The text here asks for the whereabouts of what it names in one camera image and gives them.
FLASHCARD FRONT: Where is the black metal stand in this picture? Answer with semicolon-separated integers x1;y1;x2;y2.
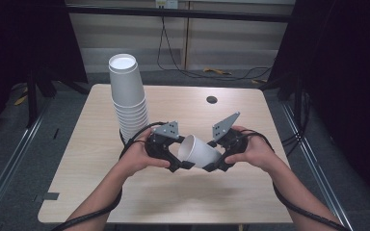
24;65;58;130

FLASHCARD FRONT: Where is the yellow scrap on floor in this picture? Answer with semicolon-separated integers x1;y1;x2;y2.
202;66;233;77

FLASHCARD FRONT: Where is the metal floor rail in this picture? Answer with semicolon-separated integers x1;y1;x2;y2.
279;101;355;231
0;97;52;223

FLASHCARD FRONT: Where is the black curtain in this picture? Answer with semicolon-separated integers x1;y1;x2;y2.
267;0;370;211
0;0;90;143

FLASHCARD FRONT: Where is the bundle of black cables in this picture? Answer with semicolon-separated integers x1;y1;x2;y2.
280;90;313;158

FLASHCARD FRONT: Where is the white wall socket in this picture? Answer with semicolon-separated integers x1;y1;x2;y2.
154;0;179;10

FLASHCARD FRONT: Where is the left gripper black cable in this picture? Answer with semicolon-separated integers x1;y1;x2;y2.
49;120;169;231

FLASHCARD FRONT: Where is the grey tape strip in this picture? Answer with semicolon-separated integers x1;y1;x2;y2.
40;192;61;202

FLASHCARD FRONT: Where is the white disposable paper cup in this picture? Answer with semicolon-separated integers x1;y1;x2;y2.
176;134;223;169

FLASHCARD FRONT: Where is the person's right hand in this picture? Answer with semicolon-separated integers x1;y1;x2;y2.
224;125;282;174

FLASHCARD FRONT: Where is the yellow tape scrap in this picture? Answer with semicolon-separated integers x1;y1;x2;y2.
13;86;29;107

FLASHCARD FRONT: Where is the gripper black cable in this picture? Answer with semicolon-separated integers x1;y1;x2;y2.
49;120;169;231
237;128;351;231

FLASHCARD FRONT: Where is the person's left hand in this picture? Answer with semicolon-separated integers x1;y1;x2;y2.
117;127;172;178

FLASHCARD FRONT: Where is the black hanging wall cable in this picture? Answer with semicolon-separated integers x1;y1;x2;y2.
155;8;274;82

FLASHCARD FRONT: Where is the stack of white cups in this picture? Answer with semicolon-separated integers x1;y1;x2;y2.
108;53;150;144

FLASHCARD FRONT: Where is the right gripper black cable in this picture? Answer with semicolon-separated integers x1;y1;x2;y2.
237;128;351;231

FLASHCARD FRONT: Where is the black horizontal bar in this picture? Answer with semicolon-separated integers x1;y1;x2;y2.
65;4;296;24

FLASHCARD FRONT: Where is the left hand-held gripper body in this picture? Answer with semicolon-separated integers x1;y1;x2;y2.
145;120;187;168

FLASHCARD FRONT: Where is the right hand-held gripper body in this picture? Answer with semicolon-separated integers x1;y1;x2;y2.
212;111;250;159

